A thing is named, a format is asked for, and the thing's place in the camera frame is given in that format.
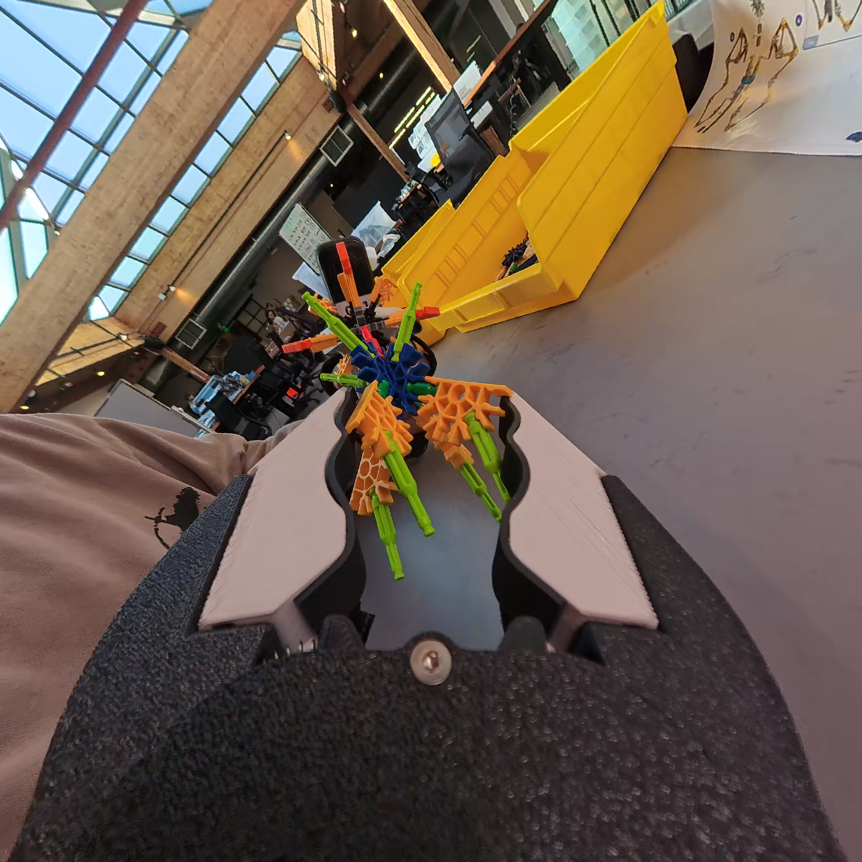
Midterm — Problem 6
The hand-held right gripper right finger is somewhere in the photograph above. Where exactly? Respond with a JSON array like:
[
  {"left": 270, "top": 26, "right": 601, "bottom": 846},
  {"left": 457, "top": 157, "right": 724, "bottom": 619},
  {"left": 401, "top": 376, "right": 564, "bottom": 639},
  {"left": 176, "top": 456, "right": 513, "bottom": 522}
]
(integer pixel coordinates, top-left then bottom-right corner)
[{"left": 492, "top": 391, "right": 660, "bottom": 654}]

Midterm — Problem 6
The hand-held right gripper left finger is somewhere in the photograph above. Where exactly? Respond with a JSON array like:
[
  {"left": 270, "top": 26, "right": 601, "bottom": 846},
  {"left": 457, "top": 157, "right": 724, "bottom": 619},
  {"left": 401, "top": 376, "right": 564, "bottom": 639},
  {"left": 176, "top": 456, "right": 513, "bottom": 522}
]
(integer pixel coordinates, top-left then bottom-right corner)
[{"left": 198, "top": 389, "right": 369, "bottom": 651}]

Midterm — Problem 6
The yellow black toy wheel assembly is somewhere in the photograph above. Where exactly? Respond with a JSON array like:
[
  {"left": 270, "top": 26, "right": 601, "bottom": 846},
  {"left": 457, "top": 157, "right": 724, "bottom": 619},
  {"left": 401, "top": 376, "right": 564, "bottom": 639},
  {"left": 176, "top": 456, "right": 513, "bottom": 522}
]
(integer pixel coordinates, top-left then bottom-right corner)
[{"left": 281, "top": 241, "right": 442, "bottom": 358}]

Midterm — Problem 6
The small blue green toy assembly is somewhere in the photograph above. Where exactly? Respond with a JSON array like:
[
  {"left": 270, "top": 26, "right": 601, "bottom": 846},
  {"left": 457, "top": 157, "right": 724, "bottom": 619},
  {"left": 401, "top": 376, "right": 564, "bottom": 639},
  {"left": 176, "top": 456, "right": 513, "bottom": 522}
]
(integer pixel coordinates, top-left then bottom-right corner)
[{"left": 320, "top": 370, "right": 437, "bottom": 581}]

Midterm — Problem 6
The large blue green toy assembly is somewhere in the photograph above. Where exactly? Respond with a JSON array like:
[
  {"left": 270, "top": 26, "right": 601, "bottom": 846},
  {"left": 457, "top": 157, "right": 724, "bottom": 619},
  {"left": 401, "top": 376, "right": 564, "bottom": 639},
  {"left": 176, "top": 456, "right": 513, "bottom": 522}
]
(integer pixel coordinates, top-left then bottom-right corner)
[{"left": 302, "top": 283, "right": 514, "bottom": 523}]

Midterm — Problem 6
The person's left forearm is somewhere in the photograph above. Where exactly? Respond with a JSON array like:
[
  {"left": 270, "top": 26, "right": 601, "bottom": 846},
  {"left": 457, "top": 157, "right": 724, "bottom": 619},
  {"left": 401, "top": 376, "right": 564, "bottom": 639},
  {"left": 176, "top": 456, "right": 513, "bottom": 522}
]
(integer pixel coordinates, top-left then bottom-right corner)
[{"left": 195, "top": 414, "right": 324, "bottom": 479}]

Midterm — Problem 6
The grey desk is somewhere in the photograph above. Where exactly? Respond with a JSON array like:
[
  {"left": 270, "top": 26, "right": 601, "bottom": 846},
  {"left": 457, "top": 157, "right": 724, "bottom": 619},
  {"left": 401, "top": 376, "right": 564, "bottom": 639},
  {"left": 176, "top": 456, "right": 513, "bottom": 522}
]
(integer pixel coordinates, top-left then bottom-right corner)
[{"left": 350, "top": 145, "right": 862, "bottom": 862}]

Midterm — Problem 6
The whiteboard on stand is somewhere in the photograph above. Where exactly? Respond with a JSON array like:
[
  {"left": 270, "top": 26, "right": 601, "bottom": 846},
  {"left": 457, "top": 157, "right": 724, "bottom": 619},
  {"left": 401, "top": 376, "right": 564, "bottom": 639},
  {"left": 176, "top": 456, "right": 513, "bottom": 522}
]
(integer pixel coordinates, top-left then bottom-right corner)
[{"left": 279, "top": 204, "right": 331, "bottom": 257}]

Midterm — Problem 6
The yellow plastic bin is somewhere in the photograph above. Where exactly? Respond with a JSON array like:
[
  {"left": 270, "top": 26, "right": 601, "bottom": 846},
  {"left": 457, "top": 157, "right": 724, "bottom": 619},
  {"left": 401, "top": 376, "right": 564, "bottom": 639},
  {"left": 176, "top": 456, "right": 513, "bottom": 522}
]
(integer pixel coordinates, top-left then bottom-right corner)
[
  {"left": 397, "top": 0, "right": 689, "bottom": 334},
  {"left": 380, "top": 198, "right": 460, "bottom": 292}
]

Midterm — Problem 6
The black office chair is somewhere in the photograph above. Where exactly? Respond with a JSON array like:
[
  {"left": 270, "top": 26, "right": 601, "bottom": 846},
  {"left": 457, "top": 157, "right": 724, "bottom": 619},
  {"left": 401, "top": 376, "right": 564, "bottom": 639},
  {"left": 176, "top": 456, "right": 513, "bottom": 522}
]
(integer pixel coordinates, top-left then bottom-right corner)
[{"left": 424, "top": 88, "right": 497, "bottom": 204}]

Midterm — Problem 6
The grey partition panel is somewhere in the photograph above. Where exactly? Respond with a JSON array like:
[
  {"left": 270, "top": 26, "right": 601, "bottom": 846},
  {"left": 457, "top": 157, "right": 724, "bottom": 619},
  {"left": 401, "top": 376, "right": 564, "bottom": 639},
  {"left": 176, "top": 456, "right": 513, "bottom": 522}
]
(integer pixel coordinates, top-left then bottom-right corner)
[{"left": 94, "top": 379, "right": 204, "bottom": 439}]

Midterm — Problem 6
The pile of toy parts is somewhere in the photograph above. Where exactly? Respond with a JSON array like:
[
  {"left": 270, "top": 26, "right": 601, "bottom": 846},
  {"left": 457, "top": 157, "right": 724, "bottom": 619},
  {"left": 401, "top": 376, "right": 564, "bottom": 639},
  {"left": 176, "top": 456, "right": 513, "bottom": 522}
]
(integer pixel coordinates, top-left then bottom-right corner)
[{"left": 500, "top": 244, "right": 541, "bottom": 281}]

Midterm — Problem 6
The person's torso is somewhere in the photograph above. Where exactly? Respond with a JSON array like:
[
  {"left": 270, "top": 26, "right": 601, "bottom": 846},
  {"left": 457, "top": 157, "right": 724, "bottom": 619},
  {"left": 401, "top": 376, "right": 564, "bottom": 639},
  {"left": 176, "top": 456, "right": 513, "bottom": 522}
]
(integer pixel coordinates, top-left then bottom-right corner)
[{"left": 0, "top": 412, "right": 297, "bottom": 856}]

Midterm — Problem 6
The white instruction sheet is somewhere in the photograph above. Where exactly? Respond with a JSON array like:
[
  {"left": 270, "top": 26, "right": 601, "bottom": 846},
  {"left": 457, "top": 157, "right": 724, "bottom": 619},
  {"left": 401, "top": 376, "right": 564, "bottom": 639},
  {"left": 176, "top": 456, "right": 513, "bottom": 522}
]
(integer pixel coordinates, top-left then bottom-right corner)
[{"left": 673, "top": 0, "right": 862, "bottom": 157}]

